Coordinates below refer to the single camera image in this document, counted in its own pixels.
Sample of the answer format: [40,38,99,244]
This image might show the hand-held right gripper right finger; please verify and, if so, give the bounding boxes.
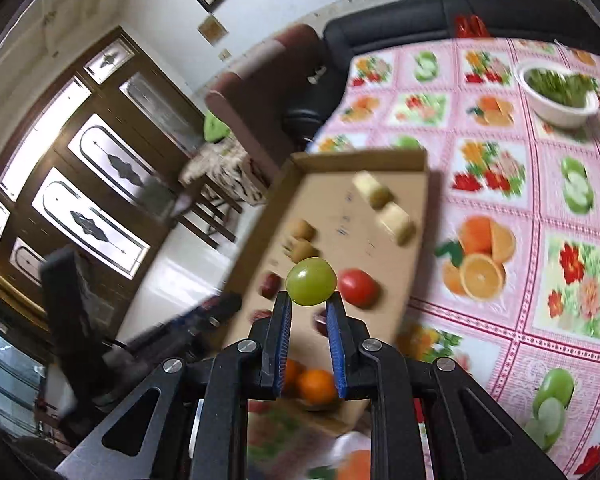
[326,291,568,480]

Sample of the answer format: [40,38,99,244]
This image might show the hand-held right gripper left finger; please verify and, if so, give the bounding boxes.
[55,290,293,480]

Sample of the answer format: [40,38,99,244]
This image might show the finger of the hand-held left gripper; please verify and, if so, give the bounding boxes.
[175,294,243,343]

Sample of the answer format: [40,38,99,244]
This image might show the red tomato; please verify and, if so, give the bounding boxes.
[337,269,381,308]

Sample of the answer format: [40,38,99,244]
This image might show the round green fruit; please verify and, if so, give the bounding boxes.
[286,257,338,307]

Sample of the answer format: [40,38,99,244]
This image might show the shallow cardboard box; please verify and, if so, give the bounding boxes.
[220,147,431,436]

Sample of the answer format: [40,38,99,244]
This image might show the pale yellow corn piece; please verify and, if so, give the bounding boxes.
[380,202,416,246]
[355,171,393,211]

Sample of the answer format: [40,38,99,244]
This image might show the orange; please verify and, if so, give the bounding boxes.
[282,359,303,396]
[297,369,338,408]

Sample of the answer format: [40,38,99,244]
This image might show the floral seat cushion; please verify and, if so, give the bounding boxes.
[180,140,271,206]

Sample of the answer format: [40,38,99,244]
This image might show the wooden glass panel door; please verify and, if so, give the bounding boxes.
[0,27,206,331]

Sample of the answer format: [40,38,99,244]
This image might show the green cushion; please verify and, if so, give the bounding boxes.
[202,110,231,143]

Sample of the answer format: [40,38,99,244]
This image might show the brown armchair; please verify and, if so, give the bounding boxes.
[205,25,331,181]

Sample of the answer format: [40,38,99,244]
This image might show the white bowl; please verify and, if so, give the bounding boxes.
[517,60,600,128]

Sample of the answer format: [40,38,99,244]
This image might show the black leather sofa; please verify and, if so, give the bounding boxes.
[285,0,600,136]

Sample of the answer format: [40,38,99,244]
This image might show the green leafy vegetables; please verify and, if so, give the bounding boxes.
[527,69,593,108]

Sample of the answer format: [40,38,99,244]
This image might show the red bag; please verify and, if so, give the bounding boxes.
[455,14,491,38]

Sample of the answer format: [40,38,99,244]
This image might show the small wall poster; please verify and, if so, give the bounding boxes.
[198,16,228,43]

